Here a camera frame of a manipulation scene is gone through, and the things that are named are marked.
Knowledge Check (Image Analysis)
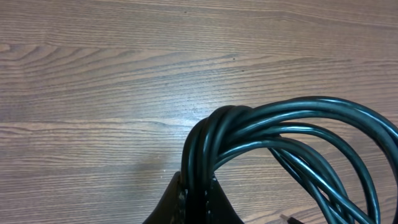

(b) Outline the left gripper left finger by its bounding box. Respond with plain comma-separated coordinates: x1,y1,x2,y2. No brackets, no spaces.
143,171,187,224

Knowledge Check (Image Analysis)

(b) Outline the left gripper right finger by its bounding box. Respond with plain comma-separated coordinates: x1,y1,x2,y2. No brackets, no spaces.
205,176,244,224

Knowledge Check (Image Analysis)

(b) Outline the black USB cable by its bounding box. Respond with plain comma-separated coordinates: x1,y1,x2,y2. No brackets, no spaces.
181,96,398,224
214,123,382,224

